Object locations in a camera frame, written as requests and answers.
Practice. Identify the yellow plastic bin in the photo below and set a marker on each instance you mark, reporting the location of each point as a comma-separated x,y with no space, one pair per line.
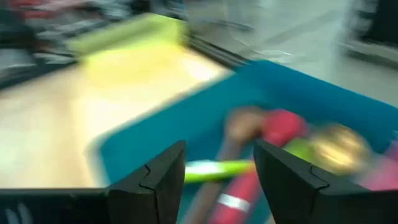
133,34

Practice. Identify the pink plastic bin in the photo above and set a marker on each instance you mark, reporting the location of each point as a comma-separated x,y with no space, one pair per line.
384,174

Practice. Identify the gold metal spoon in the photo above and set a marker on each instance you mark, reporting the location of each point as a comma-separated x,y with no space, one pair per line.
339,149

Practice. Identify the lime green silicone spoon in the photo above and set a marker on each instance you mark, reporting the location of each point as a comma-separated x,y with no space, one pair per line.
217,170

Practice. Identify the red silicone spoon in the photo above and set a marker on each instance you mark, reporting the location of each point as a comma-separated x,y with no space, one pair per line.
284,126

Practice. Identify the blue plastic bin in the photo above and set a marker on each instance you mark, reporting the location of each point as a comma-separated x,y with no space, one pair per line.
186,124

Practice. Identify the wooden spoon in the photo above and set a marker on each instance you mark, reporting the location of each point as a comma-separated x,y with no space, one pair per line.
245,124

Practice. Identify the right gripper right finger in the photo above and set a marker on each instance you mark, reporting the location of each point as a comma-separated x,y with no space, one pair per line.
289,193

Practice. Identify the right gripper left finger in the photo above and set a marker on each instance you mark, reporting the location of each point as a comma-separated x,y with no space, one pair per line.
155,193

